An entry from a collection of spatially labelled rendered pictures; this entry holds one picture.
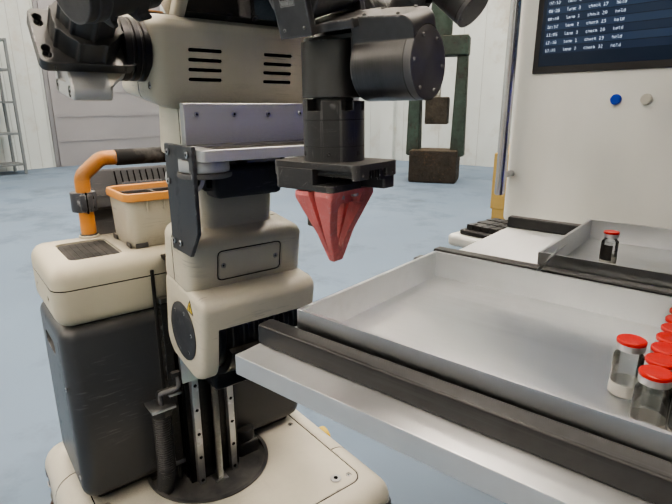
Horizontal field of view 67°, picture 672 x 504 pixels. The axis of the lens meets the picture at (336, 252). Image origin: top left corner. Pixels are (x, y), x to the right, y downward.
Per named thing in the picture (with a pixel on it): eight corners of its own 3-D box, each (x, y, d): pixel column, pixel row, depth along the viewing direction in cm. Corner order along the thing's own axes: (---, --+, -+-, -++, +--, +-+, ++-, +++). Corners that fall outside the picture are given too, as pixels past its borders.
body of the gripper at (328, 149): (356, 187, 44) (355, 97, 42) (273, 179, 50) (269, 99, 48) (398, 179, 48) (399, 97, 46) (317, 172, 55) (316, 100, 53)
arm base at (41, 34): (120, 25, 74) (24, 16, 67) (130, -21, 68) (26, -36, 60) (136, 74, 72) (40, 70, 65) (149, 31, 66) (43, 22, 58)
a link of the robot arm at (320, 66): (328, 36, 49) (287, 30, 45) (388, 28, 45) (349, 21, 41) (329, 110, 51) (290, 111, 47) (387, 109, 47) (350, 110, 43)
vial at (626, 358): (641, 392, 40) (651, 338, 39) (635, 404, 38) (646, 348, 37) (610, 382, 41) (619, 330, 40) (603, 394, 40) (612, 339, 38)
